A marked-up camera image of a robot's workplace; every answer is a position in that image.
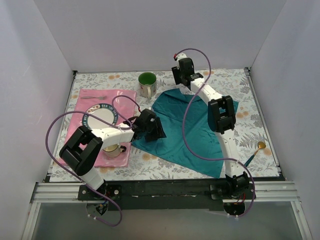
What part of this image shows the teal cloth napkin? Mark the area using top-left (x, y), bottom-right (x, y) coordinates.
top-left (132, 88), bottom-right (223, 178)

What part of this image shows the gold spoon teal handle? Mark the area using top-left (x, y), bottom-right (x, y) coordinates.
top-left (244, 141), bottom-right (266, 167)

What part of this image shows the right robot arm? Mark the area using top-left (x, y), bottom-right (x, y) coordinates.
top-left (171, 53), bottom-right (250, 199)

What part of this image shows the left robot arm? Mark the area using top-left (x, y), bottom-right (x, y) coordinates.
top-left (59, 108), bottom-right (167, 200)

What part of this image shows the green inside floral mug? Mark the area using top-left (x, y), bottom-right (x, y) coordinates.
top-left (138, 72), bottom-right (157, 100)

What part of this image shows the floral tablecloth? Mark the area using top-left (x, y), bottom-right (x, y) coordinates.
top-left (49, 69), bottom-right (280, 183)

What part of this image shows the pink placemat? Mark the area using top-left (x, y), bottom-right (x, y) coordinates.
top-left (65, 88), bottom-right (137, 168)

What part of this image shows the white plate blue rim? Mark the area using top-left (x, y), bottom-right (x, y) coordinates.
top-left (81, 103), bottom-right (119, 129)

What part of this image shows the cream enamel cup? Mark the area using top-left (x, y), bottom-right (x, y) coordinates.
top-left (102, 144), bottom-right (127, 158)

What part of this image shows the silver fork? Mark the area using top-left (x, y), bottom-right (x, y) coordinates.
top-left (80, 96), bottom-right (107, 100)

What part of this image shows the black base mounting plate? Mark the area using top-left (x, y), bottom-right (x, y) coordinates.
top-left (77, 179), bottom-right (255, 211)

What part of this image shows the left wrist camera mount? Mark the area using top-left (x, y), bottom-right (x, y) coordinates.
top-left (143, 107), bottom-right (152, 112)

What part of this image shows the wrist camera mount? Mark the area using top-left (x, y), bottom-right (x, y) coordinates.
top-left (143, 107), bottom-right (152, 112)
top-left (173, 52), bottom-right (187, 61)

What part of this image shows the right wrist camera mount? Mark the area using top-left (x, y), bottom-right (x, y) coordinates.
top-left (173, 52), bottom-right (187, 61)

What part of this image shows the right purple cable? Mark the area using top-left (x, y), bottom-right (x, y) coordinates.
top-left (173, 48), bottom-right (256, 218)

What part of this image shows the purple cable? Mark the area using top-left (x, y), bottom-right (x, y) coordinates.
top-left (46, 94), bottom-right (142, 228)
top-left (173, 48), bottom-right (256, 218)

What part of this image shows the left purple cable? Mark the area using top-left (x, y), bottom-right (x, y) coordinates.
top-left (46, 94), bottom-right (142, 228)

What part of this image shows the aluminium frame rail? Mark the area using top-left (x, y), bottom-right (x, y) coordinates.
top-left (30, 181), bottom-right (312, 240)

